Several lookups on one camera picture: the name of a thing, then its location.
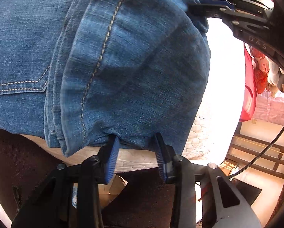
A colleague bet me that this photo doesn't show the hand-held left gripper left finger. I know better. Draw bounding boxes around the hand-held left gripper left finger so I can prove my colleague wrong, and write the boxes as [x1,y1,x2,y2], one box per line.
[11,136,121,228]

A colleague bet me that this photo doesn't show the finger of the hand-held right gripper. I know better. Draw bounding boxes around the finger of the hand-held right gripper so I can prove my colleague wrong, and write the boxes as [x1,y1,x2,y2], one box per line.
[187,4,270,28]
[196,0,274,12]

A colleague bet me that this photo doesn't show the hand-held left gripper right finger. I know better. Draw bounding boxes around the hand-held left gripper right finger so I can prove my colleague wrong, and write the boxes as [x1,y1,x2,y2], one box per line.
[155,132,263,228]

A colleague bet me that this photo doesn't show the blue denim pants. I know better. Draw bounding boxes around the blue denim pants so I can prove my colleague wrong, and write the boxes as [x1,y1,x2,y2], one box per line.
[0,0,212,158]

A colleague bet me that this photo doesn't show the small cardboard box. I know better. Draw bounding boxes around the small cardboard box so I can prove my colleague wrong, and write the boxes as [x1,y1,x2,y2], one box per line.
[99,174,128,203]

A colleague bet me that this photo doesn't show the orange patterned cloth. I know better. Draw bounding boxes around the orange patterned cloth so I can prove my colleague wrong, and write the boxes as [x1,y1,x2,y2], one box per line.
[251,50,270,94]

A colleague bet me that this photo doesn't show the red cloth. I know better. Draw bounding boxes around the red cloth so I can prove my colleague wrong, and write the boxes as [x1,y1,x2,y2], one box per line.
[239,44,258,122]

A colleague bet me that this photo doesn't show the white quilted bed cover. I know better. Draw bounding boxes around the white quilted bed cover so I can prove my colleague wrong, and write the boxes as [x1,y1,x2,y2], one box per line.
[21,17,246,173]

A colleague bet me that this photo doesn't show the pink quilted cover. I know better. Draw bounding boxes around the pink quilted cover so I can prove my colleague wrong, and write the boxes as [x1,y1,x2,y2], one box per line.
[251,91,284,127]

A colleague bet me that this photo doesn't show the black floor mat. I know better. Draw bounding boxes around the black floor mat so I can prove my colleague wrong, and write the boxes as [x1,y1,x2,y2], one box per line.
[232,180,263,207]

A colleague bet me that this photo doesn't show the dark wooden rack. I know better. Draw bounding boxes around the dark wooden rack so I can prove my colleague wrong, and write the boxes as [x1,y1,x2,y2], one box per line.
[224,121,284,179]

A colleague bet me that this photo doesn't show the brown patterned curtain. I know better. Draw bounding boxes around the brown patterned curtain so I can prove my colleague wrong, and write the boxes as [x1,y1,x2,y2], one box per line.
[267,152,284,228]

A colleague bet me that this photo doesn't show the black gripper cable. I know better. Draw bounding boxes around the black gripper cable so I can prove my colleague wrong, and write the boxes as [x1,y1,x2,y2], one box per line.
[229,104,284,178]

